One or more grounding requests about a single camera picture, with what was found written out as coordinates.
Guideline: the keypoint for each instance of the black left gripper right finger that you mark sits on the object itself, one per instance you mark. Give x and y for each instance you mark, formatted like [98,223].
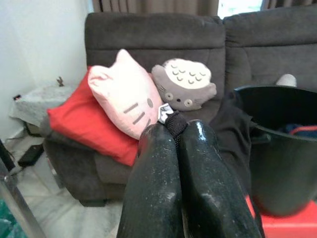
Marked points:
[208,186]

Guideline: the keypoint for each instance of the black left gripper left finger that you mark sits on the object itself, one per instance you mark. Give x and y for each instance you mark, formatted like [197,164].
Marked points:
[153,186]

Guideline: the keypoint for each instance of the black red garment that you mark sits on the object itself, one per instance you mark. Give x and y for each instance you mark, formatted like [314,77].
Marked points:
[175,121]

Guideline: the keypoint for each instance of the black plastic bucket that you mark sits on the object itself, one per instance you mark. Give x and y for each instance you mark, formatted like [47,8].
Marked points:
[284,173]

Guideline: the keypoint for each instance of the red plastic stool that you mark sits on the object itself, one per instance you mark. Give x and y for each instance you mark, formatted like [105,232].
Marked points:
[284,225]

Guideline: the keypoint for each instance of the grey white creature cushion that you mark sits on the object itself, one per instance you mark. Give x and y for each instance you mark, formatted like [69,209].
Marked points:
[183,96]

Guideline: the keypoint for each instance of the red cushion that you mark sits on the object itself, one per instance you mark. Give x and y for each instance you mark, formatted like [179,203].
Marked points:
[81,124]

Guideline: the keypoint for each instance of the blue cloth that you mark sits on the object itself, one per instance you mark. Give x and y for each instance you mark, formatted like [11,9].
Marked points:
[287,130]

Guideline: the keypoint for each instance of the pink cat face cushion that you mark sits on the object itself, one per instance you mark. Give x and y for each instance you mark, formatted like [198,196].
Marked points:
[123,91]

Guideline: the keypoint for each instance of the black power adapter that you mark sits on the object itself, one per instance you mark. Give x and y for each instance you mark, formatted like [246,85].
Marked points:
[31,155]

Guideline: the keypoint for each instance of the light grey soft object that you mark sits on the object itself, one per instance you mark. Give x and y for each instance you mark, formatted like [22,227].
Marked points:
[286,80]

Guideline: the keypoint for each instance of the silver metal clothes rack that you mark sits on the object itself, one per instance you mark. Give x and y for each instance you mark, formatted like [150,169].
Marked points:
[17,205]

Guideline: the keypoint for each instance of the small brown figurine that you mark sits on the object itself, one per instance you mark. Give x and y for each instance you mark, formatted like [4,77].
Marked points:
[59,81]

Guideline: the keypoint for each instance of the white lace covered side table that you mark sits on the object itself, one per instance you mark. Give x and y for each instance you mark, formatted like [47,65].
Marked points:
[42,99]

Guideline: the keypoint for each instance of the dark grey fabric sofa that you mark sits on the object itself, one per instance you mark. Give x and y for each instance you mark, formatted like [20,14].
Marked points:
[153,37]

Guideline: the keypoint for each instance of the brown curtain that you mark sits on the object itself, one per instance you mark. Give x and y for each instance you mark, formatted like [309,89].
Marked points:
[148,6]

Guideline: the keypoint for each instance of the bright window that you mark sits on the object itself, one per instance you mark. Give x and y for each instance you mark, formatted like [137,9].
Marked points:
[240,5]

